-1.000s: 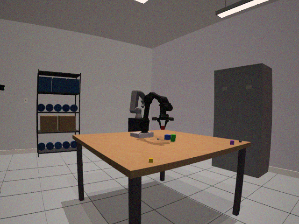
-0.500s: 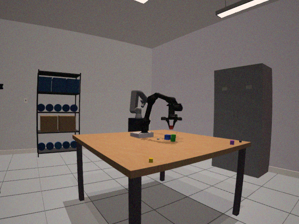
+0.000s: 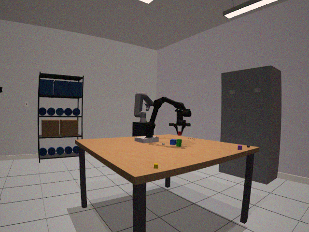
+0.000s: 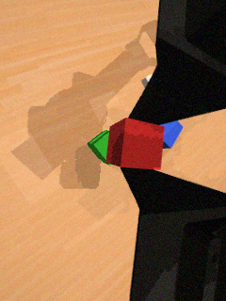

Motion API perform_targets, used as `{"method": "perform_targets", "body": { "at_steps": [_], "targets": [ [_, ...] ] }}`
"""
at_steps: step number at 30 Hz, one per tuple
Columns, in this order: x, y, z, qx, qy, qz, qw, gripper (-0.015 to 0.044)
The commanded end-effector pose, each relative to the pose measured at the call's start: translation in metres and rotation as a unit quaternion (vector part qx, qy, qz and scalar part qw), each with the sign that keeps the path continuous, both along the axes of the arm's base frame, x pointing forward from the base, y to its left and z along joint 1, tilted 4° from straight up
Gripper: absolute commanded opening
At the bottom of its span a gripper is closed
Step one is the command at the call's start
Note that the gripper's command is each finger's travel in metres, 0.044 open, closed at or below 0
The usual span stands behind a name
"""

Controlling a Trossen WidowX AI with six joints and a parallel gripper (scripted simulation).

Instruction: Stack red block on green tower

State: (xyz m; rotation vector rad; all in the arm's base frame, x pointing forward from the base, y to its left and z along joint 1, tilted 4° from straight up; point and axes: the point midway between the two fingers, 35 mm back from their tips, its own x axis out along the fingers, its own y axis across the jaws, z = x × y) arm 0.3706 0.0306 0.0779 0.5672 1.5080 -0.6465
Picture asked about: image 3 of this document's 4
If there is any blue cube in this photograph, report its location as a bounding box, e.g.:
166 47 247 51
170 139 177 145

